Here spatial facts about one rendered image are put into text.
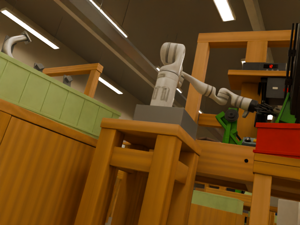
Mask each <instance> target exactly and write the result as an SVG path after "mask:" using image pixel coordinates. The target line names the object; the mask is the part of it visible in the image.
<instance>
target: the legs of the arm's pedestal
mask: <svg viewBox="0 0 300 225"><path fill-rule="evenodd" d="M124 136H125V135H124V134H123V133H121V132H120V131H118V130H116V129H107V128H101V131H100V135H99V139H98V142H97V145H96V149H95V152H94V156H93V159H92V163H91V167H90V170H89V173H88V177H87V181H86V184H85V188H84V191H83V195H82V198H81V202H80V205H79V209H78V212H77V216H76V219H75V223H74V225H102V222H103V218H104V214H105V210H106V206H107V203H108V198H109V194H110V191H111V187H112V183H113V179H114V175H115V171H116V169H118V170H121V171H123V172H124V173H123V176H122V180H121V185H120V189H119V192H118V196H117V201H116V205H115V209H114V213H113V217H112V221H111V225H133V220H134V216H135V212H136V207H137V203H138V198H139V194H140V190H141V185H142V180H143V177H147V178H148V180H147V184H146V190H145V194H144V198H143V203H142V208H141V212H140V217H139V221H138V225H188V219H189V213H190V207H191V202H192V194H193V189H194V183H195V178H196V170H197V165H198V159H199V156H198V155H197V154H196V153H194V152H187V151H181V150H180V149H181V145H182V142H181V141H180V140H179V139H178V138H177V137H176V136H169V135H161V134H158V135H157V139H156V143H155V148H154V152H149V150H150V149H149V148H147V147H145V146H143V145H137V144H130V148H129V149H128V148H122V144H123V140H124Z"/></svg>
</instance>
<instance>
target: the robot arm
mask: <svg viewBox="0 0 300 225"><path fill-rule="evenodd" d="M184 56H185V46H184V45H183V44H177V43H171V42H166V43H164V44H163V45H162V47H161V50H160V57H161V61H162V63H163V64H164V66H162V67H161V68H160V69H159V73H158V77H157V81H156V85H155V88H154V92H153V95H152V99H151V103H150V105H154V106H166V107H172V105H173V101H174V96H175V91H176V89H178V88H180V87H181V86H182V83H183V80H184V79H186V80H187V81H189V82H190V83H191V84H192V86H193V87H194V88H195V89H196V90H197V91H198V92H199V93H200V94H202V95H204V96H207V97H209V98H211V99H213V100H214V101H215V102H217V103H218V104H219V105H226V103H227V101H228V98H229V96H231V105H232V106H235V107H238V108H241V109H243V110H244V113H243V115H242V117H243V118H246V117H247V115H248V114H249V112H251V113H254V112H255V111H256V112H257V115H260V116H270V115H271V116H274V117H278V113H275V112H273V108H272V107H271V106H270V105H268V104H266V103H264V104H258V101H257V100H253V99H250V98H246V97H242V96H239V95H236V94H234V93H232V92H231V91H229V90H228V89H226V88H221V89H220V90H219V92H218V95H217V97H216V88H215V87H213V86H210V85H208V84H205V83H203V82H201V81H199V80H197V79H196V78H194V77H192V76H190V75H189V74H187V73H185V72H183V67H182V63H183V59H184Z"/></svg>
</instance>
